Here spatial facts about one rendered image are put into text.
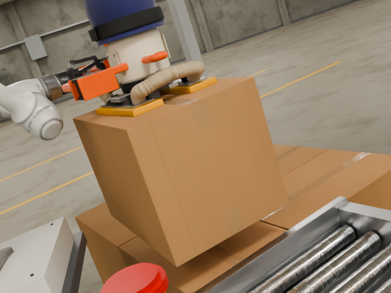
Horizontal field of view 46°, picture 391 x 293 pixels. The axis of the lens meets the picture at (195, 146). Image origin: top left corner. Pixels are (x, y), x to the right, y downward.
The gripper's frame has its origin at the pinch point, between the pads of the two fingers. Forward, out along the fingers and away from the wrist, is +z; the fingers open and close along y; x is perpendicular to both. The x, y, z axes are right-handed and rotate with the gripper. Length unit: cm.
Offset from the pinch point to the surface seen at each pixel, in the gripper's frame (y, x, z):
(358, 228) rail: 65, 70, 29
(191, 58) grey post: 26, -245, 177
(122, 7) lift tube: -15.3, 36.7, -4.6
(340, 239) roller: 66, 68, 22
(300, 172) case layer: 65, 20, 55
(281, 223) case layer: 65, 44, 21
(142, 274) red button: 16, 119, -50
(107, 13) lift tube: -15.3, 33.7, -8.2
